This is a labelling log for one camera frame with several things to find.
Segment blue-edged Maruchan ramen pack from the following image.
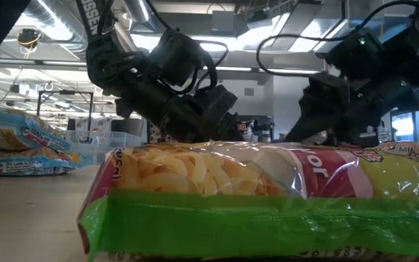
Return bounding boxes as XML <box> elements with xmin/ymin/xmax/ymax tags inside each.
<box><xmin>0</xmin><ymin>147</ymin><xmax>95</xmax><ymax>177</ymax></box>
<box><xmin>0</xmin><ymin>105</ymin><xmax>73</xmax><ymax>153</ymax></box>

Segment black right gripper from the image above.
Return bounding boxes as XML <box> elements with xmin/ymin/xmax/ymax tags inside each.
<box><xmin>284</xmin><ymin>71</ymin><xmax>388</xmax><ymax>146</ymax></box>

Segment long ceiling light strip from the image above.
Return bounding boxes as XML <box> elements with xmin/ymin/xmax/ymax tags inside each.
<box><xmin>0</xmin><ymin>59</ymin><xmax>322</xmax><ymax>76</ymax></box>

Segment clear plastic bin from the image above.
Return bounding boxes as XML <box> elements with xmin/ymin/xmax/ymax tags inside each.
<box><xmin>63</xmin><ymin>130</ymin><xmax>143</xmax><ymax>167</ymax></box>

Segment patterned fabric chair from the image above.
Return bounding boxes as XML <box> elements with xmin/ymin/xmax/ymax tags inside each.
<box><xmin>147</xmin><ymin>122</ymin><xmax>174</xmax><ymax>145</ymax></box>

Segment black perforated desk organiser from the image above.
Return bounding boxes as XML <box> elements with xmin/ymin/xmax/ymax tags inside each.
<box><xmin>358</xmin><ymin>123</ymin><xmax>392</xmax><ymax>148</ymax></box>

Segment shiny round ceiling duct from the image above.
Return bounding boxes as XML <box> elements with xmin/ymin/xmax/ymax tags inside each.
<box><xmin>121</xmin><ymin>0</ymin><xmax>153</xmax><ymax>23</ymax></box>

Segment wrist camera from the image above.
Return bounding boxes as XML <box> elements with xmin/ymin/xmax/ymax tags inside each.
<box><xmin>150</xmin><ymin>28</ymin><xmax>204</xmax><ymax>89</ymax></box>
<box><xmin>324</xmin><ymin>28</ymin><xmax>384</xmax><ymax>76</ymax></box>

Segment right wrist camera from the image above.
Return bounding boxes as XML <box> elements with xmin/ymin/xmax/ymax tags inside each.
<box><xmin>324</xmin><ymin>28</ymin><xmax>384</xmax><ymax>76</ymax></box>

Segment black camera cable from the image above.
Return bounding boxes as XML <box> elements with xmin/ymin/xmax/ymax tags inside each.
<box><xmin>193</xmin><ymin>39</ymin><xmax>229</xmax><ymax>95</ymax></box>
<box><xmin>255</xmin><ymin>32</ymin><xmax>358</xmax><ymax>78</ymax></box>

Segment black left camera cable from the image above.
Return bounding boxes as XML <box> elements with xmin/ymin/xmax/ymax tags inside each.
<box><xmin>193</xmin><ymin>39</ymin><xmax>229</xmax><ymax>95</ymax></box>

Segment green-edged Lime Chili ramen pack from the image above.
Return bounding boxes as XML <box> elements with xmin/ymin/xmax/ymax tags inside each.
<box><xmin>375</xmin><ymin>138</ymin><xmax>419</xmax><ymax>174</ymax></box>

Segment black ceiling device yellow cable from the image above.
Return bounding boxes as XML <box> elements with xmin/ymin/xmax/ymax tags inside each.
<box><xmin>15</xmin><ymin>28</ymin><xmax>42</xmax><ymax>49</ymax></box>

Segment black gantry frame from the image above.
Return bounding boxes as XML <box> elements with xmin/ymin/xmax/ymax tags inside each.
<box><xmin>36</xmin><ymin>90</ymin><xmax>95</xmax><ymax>132</ymax></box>

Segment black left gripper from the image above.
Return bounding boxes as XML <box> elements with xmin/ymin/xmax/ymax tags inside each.
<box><xmin>116</xmin><ymin>85</ymin><xmax>247</xmax><ymax>143</ymax></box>

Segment grey ceiling ventilation box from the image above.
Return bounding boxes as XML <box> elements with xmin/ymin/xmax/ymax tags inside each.
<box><xmin>211</xmin><ymin>9</ymin><xmax>240</xmax><ymax>36</ymax></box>

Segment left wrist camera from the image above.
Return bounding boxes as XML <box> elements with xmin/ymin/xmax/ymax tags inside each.
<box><xmin>150</xmin><ymin>28</ymin><xmax>204</xmax><ymax>89</ymax></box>

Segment green red chips bag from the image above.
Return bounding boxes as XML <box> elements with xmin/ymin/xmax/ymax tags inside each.
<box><xmin>77</xmin><ymin>140</ymin><xmax>419</xmax><ymax>262</ymax></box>

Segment black right camera cable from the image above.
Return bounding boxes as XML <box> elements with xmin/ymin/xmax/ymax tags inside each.
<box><xmin>255</xmin><ymin>32</ymin><xmax>358</xmax><ymax>78</ymax></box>

